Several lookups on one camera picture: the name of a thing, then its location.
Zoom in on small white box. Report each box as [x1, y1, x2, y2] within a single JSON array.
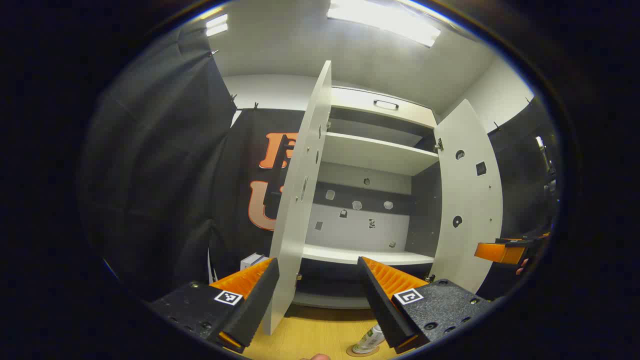
[[240, 252, 269, 271]]

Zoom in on round wooden coaster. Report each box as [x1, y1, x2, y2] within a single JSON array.
[[346, 344, 381, 358]]

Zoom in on black backdrop cloth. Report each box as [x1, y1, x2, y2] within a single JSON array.
[[80, 22, 563, 303]]

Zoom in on white cabinet door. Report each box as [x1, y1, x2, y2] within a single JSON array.
[[262, 61, 333, 336], [429, 99, 503, 296]]

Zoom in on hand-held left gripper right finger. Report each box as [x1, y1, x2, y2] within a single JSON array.
[[357, 256, 493, 355]]

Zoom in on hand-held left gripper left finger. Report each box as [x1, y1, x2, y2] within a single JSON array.
[[149, 257, 280, 354]]

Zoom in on large ceiling light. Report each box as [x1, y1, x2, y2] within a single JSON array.
[[327, 0, 442, 48]]

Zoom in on white green label bottle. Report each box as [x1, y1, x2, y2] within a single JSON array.
[[352, 324, 386, 355]]

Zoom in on white cabinet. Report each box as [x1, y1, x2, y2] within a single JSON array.
[[262, 61, 503, 336]]

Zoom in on small ceiling light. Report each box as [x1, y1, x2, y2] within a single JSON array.
[[206, 14, 229, 37]]

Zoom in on white cabinet drawer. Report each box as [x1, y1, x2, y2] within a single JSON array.
[[330, 86, 438, 129]]

